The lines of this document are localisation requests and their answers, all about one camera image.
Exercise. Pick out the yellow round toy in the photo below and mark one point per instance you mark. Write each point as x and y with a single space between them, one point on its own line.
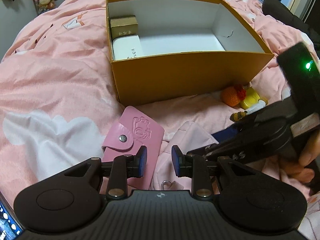
252 97

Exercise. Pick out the pink leather card wallet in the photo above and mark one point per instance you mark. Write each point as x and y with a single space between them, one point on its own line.
133 130

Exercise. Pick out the pink mini backpack pouch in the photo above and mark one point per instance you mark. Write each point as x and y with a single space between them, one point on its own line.
189 136

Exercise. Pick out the smartphone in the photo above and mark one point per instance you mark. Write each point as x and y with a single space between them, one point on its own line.
10 228

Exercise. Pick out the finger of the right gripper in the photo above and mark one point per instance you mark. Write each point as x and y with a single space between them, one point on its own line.
225 134

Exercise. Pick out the right hand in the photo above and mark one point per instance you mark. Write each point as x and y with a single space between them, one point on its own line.
307 159

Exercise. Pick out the gold small box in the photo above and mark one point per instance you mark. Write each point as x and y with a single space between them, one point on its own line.
123 26

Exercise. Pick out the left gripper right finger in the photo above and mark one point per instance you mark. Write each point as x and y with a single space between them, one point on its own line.
193 167

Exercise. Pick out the duck plush keychain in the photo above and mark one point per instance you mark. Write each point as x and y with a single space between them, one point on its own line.
236 117

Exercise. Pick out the pink cloud print duvet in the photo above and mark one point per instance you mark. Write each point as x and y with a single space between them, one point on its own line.
58 101

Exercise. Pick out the white long box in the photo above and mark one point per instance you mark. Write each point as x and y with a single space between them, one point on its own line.
127 47

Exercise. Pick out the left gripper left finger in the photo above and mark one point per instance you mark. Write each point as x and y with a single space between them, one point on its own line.
121 169

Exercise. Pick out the orange cardboard storage box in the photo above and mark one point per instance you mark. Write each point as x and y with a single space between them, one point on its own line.
190 47

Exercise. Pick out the black pillow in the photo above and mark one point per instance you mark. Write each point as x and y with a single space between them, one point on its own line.
281 13

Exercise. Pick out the orange crochet ball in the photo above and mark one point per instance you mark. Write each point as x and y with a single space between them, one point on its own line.
233 95

